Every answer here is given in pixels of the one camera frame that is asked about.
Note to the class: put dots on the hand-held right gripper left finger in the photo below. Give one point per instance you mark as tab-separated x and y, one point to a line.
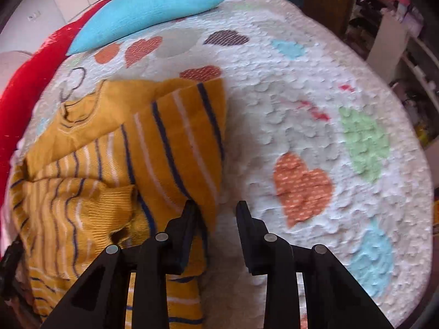
187	226

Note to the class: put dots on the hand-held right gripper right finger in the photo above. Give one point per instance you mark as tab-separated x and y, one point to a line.
244	228

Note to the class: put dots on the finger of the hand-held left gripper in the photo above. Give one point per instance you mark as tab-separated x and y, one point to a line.
10	264

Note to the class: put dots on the mustard striped knit sweater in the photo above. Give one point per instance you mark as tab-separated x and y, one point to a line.
103	150

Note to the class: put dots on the white heart print blanket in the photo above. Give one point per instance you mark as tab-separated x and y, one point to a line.
291	126

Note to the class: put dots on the red plush blanket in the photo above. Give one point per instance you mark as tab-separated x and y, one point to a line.
31	85

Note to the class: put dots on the turquoise pillow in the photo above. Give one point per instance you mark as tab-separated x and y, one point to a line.
144	8

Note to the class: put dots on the white cardboard sheet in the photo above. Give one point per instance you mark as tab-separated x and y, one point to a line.
387	46

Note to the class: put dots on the white shelf rack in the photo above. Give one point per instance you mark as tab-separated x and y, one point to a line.
416	58

